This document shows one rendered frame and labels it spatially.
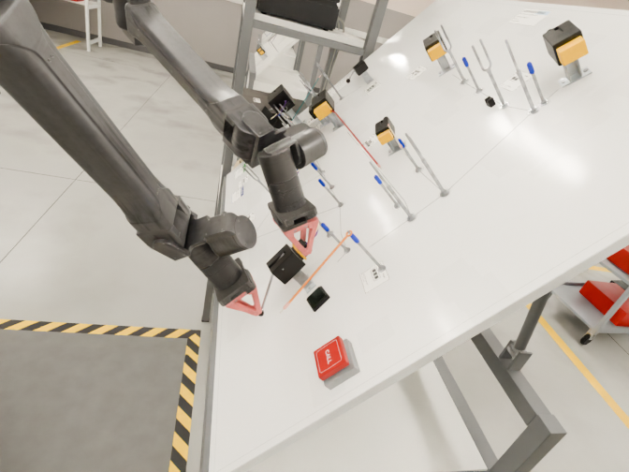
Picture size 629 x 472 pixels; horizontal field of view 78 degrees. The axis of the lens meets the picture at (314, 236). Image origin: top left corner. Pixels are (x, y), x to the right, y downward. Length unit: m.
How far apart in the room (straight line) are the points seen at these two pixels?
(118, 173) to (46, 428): 1.44
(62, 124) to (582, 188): 0.65
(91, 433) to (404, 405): 1.22
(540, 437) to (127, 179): 0.83
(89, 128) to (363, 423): 0.77
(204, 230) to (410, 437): 0.64
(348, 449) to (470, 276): 0.48
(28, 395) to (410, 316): 1.64
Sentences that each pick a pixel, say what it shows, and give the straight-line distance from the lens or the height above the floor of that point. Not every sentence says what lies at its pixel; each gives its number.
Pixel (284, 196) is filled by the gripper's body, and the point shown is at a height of 1.26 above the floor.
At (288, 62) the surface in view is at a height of 0.72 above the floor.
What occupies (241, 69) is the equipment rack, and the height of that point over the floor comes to 1.27.
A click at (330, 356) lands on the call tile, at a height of 1.11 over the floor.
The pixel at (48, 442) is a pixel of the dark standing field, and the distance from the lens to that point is 1.85.
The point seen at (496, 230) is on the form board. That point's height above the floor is 1.33.
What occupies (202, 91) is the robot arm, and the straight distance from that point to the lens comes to 0.75.
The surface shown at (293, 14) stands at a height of 1.48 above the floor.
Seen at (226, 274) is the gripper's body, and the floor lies 1.11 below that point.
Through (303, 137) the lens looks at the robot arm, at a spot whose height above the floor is 1.35.
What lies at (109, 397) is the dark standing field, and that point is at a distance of 1.91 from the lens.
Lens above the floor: 1.55
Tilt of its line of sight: 30 degrees down
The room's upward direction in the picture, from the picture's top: 16 degrees clockwise
